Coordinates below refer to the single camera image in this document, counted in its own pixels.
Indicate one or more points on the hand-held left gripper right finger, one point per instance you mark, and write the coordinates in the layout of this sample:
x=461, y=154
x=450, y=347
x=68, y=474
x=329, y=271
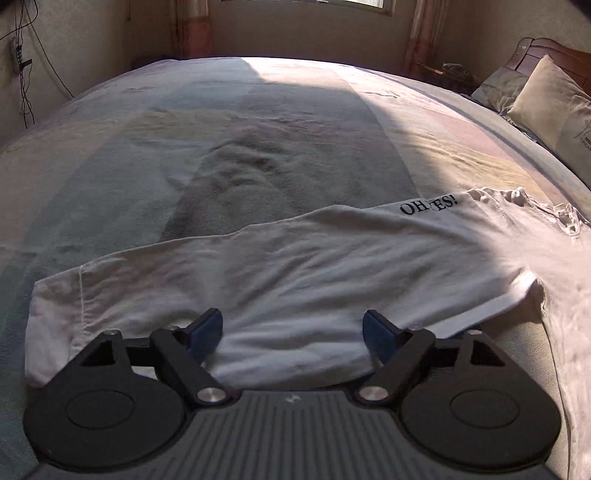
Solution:
x=378, y=337

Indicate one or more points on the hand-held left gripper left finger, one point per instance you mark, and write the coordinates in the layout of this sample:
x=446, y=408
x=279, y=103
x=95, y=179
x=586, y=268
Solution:
x=205, y=334

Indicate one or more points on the white printed long-sleeve shirt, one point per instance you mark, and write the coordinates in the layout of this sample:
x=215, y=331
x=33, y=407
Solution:
x=300, y=267

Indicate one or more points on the pastel checked bed sheet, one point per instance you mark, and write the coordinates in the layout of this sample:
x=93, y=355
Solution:
x=231, y=138

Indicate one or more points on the wooden nightstand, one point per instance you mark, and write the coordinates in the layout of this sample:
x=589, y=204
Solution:
x=429, y=78

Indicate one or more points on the blue-grey pillow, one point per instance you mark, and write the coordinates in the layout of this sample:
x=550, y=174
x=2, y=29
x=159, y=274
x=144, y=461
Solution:
x=498, y=87

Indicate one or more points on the grey rumpled cloth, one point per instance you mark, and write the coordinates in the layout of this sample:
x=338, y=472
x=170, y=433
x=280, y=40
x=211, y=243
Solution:
x=455, y=69

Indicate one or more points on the cream printed pillow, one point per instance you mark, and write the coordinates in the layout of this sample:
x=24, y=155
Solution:
x=554, y=106

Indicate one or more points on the pink patterned curtain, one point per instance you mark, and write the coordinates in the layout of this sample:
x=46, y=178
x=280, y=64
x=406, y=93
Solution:
x=425, y=32
x=189, y=27

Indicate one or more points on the wooden bed headboard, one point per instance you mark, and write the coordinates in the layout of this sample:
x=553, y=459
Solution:
x=563, y=53

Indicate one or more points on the white wall power strip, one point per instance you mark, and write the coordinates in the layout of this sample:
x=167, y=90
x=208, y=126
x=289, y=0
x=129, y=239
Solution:
x=16, y=55

